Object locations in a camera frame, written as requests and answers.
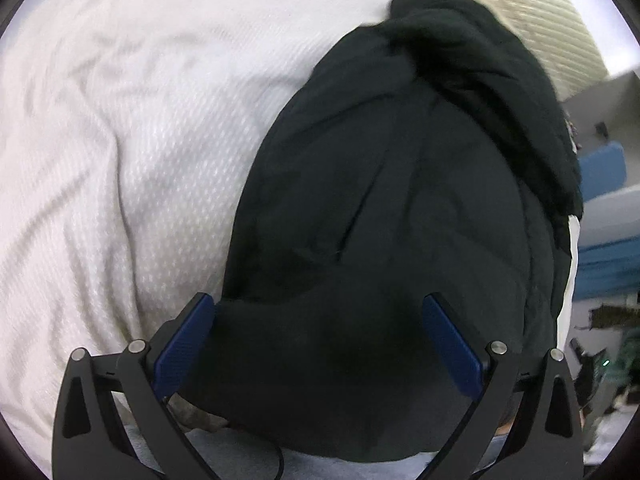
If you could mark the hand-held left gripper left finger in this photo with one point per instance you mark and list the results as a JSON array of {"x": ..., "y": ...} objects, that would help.
[{"x": 182, "y": 345}]

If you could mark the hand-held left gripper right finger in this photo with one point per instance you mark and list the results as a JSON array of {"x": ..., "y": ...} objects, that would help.
[{"x": 452, "y": 345}]

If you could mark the black puffer jacket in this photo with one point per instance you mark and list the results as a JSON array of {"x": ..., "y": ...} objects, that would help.
[{"x": 390, "y": 210}]

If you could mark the black device stand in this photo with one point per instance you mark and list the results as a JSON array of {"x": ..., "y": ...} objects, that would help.
[{"x": 590, "y": 375}]

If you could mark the person's grey clothing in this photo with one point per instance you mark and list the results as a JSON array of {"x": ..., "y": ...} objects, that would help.
[{"x": 320, "y": 467}]

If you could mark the bed with light grey bedding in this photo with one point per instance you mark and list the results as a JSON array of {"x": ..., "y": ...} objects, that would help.
[{"x": 125, "y": 135}]

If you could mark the blue padded board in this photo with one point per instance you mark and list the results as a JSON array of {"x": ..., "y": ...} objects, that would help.
[{"x": 602, "y": 170}]

